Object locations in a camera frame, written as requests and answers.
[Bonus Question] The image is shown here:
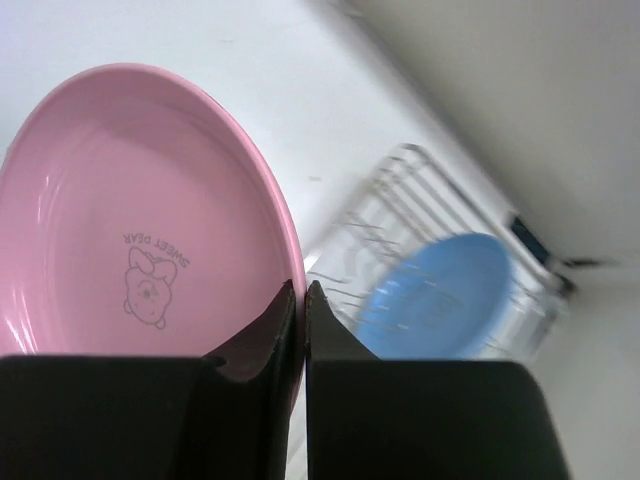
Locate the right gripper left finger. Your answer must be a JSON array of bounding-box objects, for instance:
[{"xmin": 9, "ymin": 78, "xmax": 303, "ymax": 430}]
[{"xmin": 1, "ymin": 283, "xmax": 295, "ymax": 479}]

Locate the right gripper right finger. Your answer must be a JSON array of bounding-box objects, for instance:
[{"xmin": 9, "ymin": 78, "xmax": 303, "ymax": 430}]
[{"xmin": 305, "ymin": 282, "xmax": 570, "ymax": 479}]

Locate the blue plate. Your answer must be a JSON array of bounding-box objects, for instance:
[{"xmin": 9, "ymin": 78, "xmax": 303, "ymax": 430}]
[{"xmin": 355, "ymin": 233, "xmax": 514, "ymax": 360}]

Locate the pink plate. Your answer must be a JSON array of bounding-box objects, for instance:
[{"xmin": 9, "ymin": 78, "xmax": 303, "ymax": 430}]
[{"xmin": 0, "ymin": 62, "xmax": 307, "ymax": 401}]

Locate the wire dish rack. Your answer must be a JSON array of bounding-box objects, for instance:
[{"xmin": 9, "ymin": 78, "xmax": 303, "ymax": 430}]
[{"xmin": 304, "ymin": 144, "xmax": 572, "ymax": 362}]

